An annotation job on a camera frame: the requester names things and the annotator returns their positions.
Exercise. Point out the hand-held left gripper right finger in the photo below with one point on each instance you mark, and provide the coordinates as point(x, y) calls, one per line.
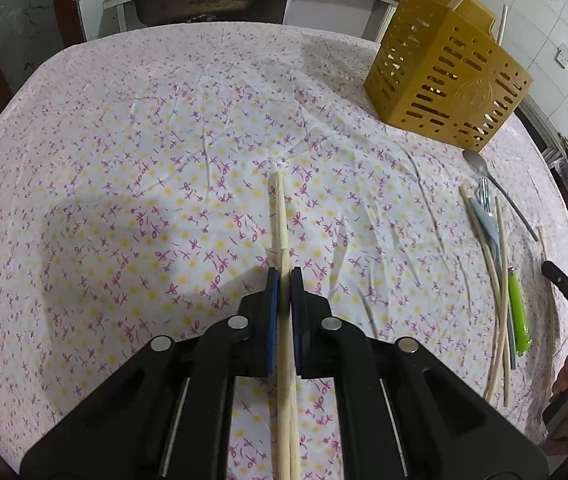
point(296, 310)

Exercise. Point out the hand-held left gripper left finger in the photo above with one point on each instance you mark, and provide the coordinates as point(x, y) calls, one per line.
point(274, 310)

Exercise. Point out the metal spoon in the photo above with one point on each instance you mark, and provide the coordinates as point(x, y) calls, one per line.
point(475, 161)

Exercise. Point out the yellow slotted utensil holder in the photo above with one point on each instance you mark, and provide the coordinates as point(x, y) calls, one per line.
point(444, 70)

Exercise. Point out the floral tablecloth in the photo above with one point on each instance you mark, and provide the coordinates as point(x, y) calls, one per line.
point(163, 160)

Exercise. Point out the brown-framed glass door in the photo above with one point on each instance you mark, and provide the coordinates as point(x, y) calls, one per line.
point(23, 20)

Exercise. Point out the white wall socket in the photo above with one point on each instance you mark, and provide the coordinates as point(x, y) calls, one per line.
point(565, 57)

